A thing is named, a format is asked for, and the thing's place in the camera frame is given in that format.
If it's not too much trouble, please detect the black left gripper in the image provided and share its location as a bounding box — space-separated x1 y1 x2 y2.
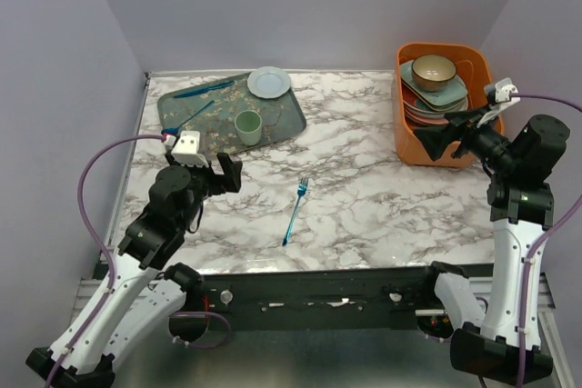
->
166 150 243 232

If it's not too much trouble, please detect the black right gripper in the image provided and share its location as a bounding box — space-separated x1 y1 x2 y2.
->
414 103 520 173

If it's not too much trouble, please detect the teal rectangular dish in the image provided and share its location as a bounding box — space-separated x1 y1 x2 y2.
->
401 86 468 113
401 71 468 106

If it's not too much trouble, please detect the dark rimmed beige bowl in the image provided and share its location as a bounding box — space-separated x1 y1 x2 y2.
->
411 55 457 92

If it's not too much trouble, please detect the red rimmed beige plate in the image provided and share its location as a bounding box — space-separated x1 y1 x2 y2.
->
406 114 448 126

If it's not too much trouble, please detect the red plate teal flower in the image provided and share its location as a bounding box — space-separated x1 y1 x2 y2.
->
402 88 432 114

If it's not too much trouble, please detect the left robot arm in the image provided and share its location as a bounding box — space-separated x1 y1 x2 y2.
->
26 153 243 387

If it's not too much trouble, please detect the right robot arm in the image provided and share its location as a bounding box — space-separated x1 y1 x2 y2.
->
414 108 570 387

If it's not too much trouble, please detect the orange plastic bin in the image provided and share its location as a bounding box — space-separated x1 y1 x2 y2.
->
391 42 491 168

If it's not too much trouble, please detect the green plastic cup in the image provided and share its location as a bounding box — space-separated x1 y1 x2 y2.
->
235 110 263 146

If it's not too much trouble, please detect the floral teal serving tray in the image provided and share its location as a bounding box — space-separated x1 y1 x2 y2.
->
157 73 306 154

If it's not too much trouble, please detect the blue metal fork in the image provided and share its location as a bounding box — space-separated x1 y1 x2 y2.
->
282 177 309 246

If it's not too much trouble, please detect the blue metal spoon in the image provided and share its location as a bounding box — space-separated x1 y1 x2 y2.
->
161 100 215 135

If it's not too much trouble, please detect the blue metal knife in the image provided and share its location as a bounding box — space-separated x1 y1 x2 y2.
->
173 80 235 99

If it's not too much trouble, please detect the light blue scalloped plate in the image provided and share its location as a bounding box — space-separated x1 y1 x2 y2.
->
246 66 291 99

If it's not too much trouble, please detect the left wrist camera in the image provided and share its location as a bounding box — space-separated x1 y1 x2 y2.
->
163 131 209 168

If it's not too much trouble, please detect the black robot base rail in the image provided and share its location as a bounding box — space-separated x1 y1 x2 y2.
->
182 266 444 332

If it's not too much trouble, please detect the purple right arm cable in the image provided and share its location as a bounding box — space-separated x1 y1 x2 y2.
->
425 93 582 388

